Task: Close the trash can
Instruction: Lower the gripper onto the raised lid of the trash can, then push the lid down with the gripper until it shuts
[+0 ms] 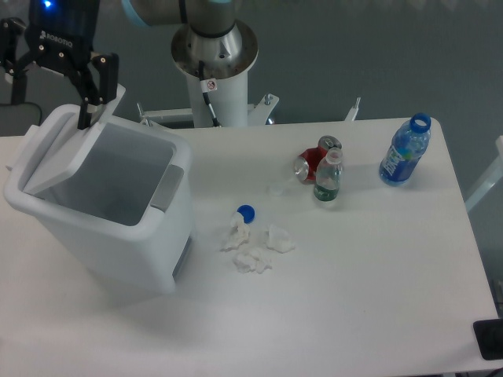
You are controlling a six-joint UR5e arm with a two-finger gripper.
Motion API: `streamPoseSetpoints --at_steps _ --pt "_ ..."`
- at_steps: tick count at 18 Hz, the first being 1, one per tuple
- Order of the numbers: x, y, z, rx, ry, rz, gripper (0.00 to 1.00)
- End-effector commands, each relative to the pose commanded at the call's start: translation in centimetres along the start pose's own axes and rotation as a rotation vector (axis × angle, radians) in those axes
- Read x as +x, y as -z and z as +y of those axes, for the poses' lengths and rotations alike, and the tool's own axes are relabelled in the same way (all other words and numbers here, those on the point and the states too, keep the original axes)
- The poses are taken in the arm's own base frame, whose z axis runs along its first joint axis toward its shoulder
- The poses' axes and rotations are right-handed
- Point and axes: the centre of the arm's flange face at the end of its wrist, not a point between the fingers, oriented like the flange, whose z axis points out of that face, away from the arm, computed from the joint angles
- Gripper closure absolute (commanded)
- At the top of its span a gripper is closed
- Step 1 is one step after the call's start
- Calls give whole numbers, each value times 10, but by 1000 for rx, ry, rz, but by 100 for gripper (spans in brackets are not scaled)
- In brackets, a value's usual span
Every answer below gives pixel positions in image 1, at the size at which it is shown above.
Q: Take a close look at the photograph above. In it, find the white table bracket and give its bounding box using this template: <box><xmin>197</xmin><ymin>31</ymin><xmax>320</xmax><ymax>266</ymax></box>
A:
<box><xmin>344</xmin><ymin>97</ymin><xmax>361</xmax><ymax>122</ymax></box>

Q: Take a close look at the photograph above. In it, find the white trash can lid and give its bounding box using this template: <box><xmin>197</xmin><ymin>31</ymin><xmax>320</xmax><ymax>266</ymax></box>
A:
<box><xmin>6</xmin><ymin>85</ymin><xmax>126</xmax><ymax>196</ymax></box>

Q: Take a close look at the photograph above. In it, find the crumpled white tissue left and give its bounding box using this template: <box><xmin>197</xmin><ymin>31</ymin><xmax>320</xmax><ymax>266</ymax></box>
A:
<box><xmin>221</xmin><ymin>212</ymin><xmax>250</xmax><ymax>251</ymax></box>

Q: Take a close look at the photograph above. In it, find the clear green-label bottle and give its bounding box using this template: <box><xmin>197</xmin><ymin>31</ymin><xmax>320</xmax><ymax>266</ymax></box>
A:
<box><xmin>314</xmin><ymin>147</ymin><xmax>343</xmax><ymax>202</ymax></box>

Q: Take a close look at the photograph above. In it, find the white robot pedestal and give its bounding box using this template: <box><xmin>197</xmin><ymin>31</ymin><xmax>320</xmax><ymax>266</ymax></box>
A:
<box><xmin>137</xmin><ymin>72</ymin><xmax>280</xmax><ymax>128</ymax></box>

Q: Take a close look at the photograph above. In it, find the blue bottle cap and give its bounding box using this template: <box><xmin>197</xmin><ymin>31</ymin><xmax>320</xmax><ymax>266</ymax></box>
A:
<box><xmin>237</xmin><ymin>204</ymin><xmax>255</xmax><ymax>224</ymax></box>

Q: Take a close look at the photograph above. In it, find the crumpled white tissue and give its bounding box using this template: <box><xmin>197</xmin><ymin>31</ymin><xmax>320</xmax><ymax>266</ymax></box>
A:
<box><xmin>233</xmin><ymin>247</ymin><xmax>272</xmax><ymax>274</ymax></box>
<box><xmin>221</xmin><ymin>212</ymin><xmax>250</xmax><ymax>251</ymax></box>
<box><xmin>266</xmin><ymin>224</ymin><xmax>296</xmax><ymax>254</ymax></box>

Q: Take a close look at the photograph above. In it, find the crumpled white tissue right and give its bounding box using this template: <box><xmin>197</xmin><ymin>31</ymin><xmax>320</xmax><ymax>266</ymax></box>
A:
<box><xmin>266</xmin><ymin>224</ymin><xmax>296</xmax><ymax>254</ymax></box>

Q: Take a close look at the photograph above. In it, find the black cable on pedestal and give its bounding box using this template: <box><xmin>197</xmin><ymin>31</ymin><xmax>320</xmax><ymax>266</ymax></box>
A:
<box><xmin>197</xmin><ymin>60</ymin><xmax>223</xmax><ymax>129</ymax></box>

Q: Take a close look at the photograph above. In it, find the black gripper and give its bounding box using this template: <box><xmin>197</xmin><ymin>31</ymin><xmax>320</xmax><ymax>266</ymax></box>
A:
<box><xmin>1</xmin><ymin>1</ymin><xmax>119</xmax><ymax>130</ymax></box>

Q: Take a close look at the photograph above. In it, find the crushed red soda can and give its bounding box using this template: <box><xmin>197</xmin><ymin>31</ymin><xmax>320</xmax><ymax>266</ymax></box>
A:
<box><xmin>292</xmin><ymin>135</ymin><xmax>342</xmax><ymax>184</ymax></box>

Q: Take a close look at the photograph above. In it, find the black device at edge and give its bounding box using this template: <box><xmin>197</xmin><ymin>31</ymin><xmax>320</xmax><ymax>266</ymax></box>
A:
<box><xmin>473</xmin><ymin>318</ymin><xmax>502</xmax><ymax>361</ymax></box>

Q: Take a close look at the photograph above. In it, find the white trash can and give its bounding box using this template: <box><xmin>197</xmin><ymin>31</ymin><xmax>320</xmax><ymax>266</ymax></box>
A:
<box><xmin>4</xmin><ymin>116</ymin><xmax>195</xmax><ymax>293</ymax></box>

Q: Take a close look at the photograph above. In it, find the white frame at right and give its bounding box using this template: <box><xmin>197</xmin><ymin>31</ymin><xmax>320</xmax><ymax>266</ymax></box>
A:
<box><xmin>464</xmin><ymin>136</ymin><xmax>502</xmax><ymax>213</ymax></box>

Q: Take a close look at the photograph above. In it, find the crumpled white tissue bottom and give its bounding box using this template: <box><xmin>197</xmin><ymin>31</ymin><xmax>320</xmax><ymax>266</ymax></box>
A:
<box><xmin>233</xmin><ymin>247</ymin><xmax>272</xmax><ymax>274</ymax></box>

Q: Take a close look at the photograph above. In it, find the blue drink bottle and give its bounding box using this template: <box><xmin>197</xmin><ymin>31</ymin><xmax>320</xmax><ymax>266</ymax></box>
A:
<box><xmin>379</xmin><ymin>112</ymin><xmax>431</xmax><ymax>186</ymax></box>

